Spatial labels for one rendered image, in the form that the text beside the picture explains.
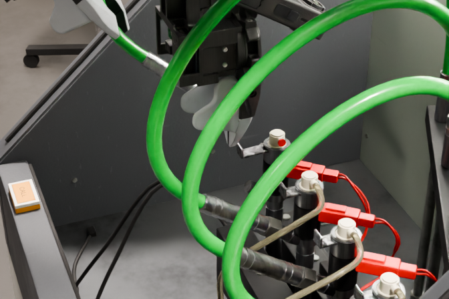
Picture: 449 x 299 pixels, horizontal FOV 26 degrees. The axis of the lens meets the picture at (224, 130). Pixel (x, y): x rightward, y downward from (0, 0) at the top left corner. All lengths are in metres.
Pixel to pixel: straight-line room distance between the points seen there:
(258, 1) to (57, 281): 0.40
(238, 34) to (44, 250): 0.39
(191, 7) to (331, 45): 0.52
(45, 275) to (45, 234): 0.07
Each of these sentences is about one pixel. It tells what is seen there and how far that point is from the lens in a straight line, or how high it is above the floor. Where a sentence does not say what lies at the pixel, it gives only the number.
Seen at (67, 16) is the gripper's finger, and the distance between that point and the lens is 1.02.
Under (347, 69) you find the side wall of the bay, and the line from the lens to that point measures 1.41.
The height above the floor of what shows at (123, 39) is 1.20.
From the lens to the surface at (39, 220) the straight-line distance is 1.19.
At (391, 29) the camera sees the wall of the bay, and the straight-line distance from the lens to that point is 1.35.
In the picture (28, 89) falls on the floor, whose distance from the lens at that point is 3.38.
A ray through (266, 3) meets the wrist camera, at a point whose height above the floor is 1.29.
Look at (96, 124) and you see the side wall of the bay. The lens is 1.30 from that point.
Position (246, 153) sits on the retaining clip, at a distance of 1.00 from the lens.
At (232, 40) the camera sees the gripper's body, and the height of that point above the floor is 1.26.
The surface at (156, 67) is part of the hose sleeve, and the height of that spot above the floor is 1.16.
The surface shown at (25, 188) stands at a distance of 1.23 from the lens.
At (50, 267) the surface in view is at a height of 0.95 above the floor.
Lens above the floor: 1.67
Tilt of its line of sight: 33 degrees down
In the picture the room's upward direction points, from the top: straight up
